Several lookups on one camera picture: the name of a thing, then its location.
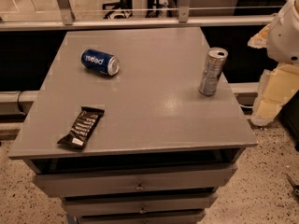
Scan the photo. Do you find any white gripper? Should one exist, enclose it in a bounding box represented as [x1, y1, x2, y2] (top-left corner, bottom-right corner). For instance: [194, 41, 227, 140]
[248, 0, 299, 126]

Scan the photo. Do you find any blue pepsi can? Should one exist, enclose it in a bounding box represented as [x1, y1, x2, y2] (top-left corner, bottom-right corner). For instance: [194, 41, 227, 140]
[81, 49, 120, 77]

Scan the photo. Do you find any silver energy drink can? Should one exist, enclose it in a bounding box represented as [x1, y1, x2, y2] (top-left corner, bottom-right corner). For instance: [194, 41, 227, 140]
[199, 47, 228, 96]

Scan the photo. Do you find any grey metal railing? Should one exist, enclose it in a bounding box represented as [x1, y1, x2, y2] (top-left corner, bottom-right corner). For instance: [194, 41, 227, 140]
[0, 0, 274, 32]

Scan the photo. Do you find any top grey drawer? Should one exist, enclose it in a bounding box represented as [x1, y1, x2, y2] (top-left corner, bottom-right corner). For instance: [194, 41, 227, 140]
[34, 164, 237, 197]

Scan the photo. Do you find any grey drawer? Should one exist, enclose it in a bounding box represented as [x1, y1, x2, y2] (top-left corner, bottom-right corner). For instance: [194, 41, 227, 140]
[34, 164, 237, 197]
[78, 210, 206, 224]
[62, 192, 218, 217]

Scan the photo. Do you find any grey drawer cabinet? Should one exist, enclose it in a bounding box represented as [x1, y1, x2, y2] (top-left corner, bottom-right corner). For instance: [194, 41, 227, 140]
[7, 27, 259, 224]

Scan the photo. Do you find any bottom grey drawer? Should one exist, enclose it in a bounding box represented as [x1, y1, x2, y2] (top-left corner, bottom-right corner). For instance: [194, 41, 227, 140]
[78, 210, 206, 224]

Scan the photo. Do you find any black snack bar wrapper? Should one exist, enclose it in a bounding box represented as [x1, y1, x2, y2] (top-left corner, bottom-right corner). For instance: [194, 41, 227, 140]
[57, 106, 105, 149]

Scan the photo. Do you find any middle grey drawer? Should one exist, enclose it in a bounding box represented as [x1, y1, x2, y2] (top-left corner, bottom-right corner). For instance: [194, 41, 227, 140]
[62, 192, 218, 217]

